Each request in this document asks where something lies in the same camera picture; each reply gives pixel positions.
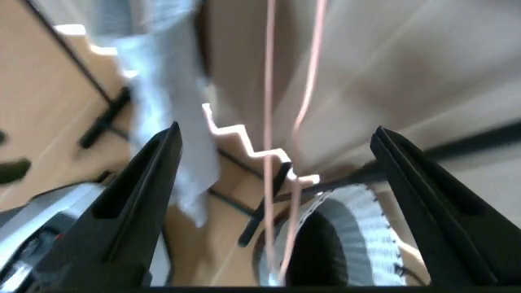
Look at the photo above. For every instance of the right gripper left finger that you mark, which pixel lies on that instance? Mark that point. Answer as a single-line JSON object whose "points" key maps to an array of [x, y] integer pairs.
{"points": [[122, 252]]}

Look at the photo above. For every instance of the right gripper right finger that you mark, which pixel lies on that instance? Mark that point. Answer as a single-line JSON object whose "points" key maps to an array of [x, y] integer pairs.
{"points": [[447, 252]]}

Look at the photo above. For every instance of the pale grey shorts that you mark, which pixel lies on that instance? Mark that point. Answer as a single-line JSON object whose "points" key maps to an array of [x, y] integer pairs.
{"points": [[175, 101]]}

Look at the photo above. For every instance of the pink clothes hanger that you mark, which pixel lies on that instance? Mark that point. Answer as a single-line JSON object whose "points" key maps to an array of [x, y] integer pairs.
{"points": [[268, 122]]}

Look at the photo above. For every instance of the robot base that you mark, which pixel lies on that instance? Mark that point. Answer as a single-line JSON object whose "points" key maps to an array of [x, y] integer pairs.
{"points": [[40, 211]]}

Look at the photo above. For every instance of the white laundry basket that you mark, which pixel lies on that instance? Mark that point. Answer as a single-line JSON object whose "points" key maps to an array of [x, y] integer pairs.
{"points": [[366, 228]]}

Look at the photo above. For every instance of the black clothes rack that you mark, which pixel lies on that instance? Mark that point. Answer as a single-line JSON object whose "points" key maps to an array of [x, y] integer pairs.
{"points": [[103, 120]]}

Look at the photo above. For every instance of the beige curtain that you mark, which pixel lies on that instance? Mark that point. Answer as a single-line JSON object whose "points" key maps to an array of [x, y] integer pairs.
{"points": [[407, 61]]}

